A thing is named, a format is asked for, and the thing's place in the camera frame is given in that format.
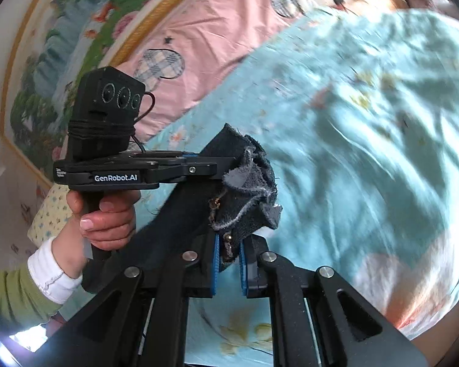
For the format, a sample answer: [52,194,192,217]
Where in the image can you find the pink quilt with plaid hearts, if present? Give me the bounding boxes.
[118,0,309,142]

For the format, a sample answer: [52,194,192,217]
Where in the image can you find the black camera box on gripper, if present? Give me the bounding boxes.
[66,66,146,161]

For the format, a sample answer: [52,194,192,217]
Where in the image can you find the framed landscape painting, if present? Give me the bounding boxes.
[0,0,183,186]

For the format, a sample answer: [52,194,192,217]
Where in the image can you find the yellow floral pillow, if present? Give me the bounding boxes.
[27,184,72,248]

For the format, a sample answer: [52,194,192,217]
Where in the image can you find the person's left hand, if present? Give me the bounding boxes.
[51,191,141,278]

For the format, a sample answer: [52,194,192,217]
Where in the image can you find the black pants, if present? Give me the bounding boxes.
[82,124,282,293]

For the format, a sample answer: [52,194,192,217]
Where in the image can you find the teal floral bed sheet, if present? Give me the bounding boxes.
[58,6,459,367]

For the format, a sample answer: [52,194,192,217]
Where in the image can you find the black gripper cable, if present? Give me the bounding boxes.
[132,91,157,154]

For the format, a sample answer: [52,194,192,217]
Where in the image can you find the left forearm green sleeve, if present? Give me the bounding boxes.
[0,239,83,334]

